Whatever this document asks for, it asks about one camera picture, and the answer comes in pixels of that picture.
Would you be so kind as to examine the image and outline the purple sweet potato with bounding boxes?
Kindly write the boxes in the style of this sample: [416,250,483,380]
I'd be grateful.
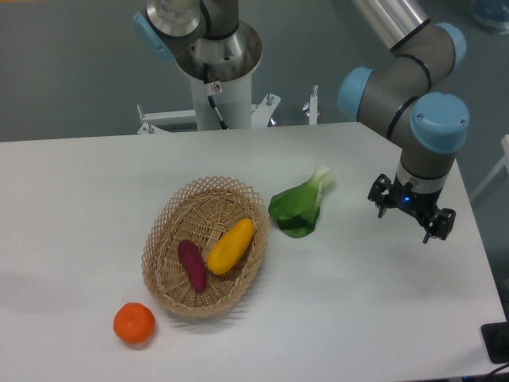
[177,240,206,292]

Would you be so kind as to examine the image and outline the orange tangerine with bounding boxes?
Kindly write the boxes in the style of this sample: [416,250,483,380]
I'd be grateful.
[113,302,155,345]

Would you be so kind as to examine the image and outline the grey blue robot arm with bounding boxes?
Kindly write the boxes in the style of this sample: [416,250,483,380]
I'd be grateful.
[133,1,469,240]

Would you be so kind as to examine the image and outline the black device at table edge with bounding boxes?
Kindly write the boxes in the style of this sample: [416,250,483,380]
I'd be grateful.
[480,322,508,364]

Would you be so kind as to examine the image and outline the blue object top right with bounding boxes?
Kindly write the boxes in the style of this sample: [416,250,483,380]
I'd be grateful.
[470,0,508,35]

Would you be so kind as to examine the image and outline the yellow mango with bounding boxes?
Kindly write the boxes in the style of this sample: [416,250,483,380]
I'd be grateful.
[207,218,255,275]

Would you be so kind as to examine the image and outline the black cable on pedestal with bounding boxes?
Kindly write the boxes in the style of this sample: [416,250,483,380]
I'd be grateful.
[201,62,230,131]

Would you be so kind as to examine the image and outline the woven wicker basket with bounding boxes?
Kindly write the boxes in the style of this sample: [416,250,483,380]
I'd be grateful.
[142,176,270,318]

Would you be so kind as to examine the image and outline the white frame at right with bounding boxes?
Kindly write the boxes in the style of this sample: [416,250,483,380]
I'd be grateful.
[469,134,508,203]

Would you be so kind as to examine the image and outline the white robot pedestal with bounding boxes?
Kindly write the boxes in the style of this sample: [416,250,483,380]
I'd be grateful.
[134,15,281,134]

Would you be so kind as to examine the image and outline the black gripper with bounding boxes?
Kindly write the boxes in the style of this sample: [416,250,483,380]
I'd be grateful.
[367,173,456,244]

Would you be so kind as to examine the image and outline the green bok choy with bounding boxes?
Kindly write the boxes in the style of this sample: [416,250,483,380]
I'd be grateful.
[268,166,336,239]

